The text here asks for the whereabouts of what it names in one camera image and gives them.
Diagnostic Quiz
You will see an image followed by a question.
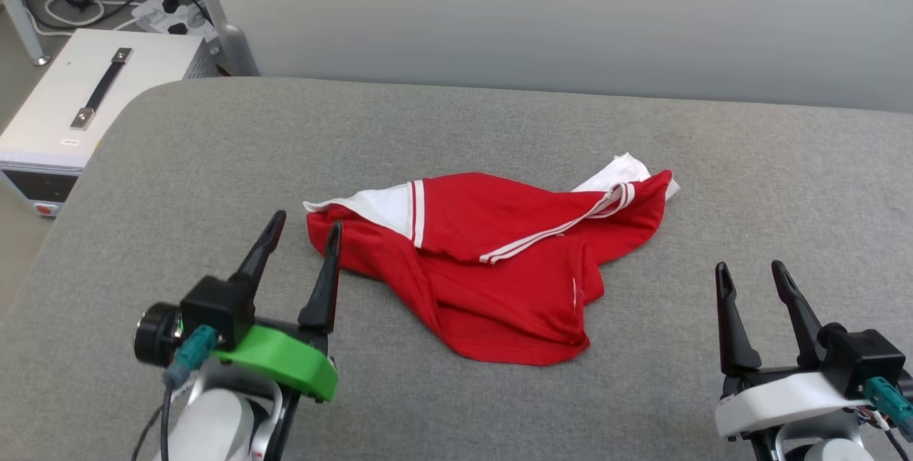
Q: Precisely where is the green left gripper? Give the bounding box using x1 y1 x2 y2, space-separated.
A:
133 211 343 403

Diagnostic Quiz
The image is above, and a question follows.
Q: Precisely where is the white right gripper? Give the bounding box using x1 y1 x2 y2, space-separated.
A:
715 260 868 440

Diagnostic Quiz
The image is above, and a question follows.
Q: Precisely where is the red and white garment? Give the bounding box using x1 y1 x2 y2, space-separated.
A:
303 153 680 367

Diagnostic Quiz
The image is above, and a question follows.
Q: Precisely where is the thick grey metal leg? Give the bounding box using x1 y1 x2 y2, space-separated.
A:
182 0 259 77

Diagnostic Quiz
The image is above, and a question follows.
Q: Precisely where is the white equipment box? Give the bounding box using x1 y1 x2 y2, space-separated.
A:
0 28 218 218

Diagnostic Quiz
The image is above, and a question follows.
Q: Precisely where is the slanted grey metal leg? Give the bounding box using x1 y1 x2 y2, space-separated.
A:
0 0 51 66

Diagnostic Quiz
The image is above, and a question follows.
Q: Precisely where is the left teal-plug black cable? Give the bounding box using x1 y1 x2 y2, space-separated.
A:
132 325 217 461

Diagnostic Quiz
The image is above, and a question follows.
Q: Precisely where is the teal-plug black cable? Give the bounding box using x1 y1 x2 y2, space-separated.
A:
852 378 913 461
132 325 217 461

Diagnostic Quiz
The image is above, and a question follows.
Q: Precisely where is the right teal-plug black cable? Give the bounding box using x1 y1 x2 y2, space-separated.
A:
852 378 913 461

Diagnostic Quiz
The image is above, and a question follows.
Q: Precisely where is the black strap handle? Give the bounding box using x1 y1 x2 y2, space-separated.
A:
70 48 134 131

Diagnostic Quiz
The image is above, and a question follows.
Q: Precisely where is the white cable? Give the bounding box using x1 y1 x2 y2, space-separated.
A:
20 0 140 37

